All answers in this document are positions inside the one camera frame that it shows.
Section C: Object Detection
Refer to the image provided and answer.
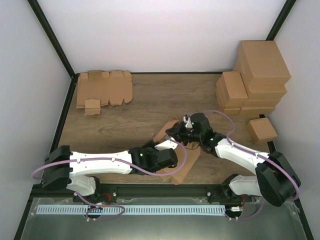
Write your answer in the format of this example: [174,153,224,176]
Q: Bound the brown cardboard box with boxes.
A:
[153,117,201,185]

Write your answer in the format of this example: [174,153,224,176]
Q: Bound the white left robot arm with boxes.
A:
[41,124,194,202]

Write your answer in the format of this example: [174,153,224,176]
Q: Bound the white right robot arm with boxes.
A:
[179,112,301,207]

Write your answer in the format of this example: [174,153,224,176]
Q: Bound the medium folded cardboard box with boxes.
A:
[216,71,248,109]

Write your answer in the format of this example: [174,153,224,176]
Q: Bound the small single cardboard box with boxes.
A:
[246,117,278,144]

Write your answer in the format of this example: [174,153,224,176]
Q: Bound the large top cardboard box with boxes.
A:
[233,40,291,87]

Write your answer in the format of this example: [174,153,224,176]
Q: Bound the stack of flat cardboard blanks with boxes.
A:
[76,70,133,108]

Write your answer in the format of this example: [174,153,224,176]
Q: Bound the small loose cardboard flap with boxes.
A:
[84,99,101,116]

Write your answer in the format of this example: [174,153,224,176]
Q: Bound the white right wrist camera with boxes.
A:
[183,114,193,129]

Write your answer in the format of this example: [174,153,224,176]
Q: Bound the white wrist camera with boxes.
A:
[154,138,180,151]
[183,114,193,129]

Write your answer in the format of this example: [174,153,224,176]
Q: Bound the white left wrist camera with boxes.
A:
[154,138,180,151]

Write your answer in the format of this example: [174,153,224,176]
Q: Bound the light blue slotted cable duct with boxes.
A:
[36,204,226,216]

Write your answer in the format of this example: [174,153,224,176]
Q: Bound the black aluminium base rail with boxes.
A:
[32,183,263,203]

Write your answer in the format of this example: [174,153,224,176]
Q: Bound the black frame post left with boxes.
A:
[26,0,76,78]

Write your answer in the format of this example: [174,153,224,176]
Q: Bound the black frame post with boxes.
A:
[265,0,297,41]
[26,0,76,78]

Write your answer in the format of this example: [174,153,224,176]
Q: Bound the black frame post right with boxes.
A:
[265,0,297,41]

